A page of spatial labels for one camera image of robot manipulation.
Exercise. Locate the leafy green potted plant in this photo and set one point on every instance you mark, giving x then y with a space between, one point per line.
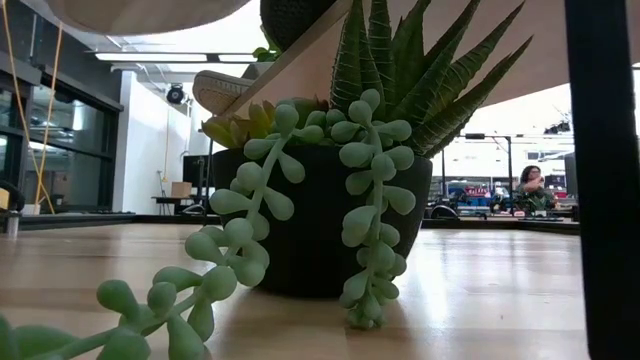
265 52

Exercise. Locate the black aluminium table frame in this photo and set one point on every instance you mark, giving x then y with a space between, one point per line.
100 220

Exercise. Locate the round black ceiling camera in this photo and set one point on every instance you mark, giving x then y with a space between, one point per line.
175 94

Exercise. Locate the succulent plant in black pot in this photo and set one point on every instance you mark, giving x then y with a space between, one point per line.
310 225

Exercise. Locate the person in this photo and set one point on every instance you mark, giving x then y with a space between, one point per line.
532 187

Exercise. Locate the grey rubber slide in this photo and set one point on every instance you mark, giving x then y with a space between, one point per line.
140 15
220 90

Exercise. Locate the cardboard box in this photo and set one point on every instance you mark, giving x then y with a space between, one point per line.
181 189

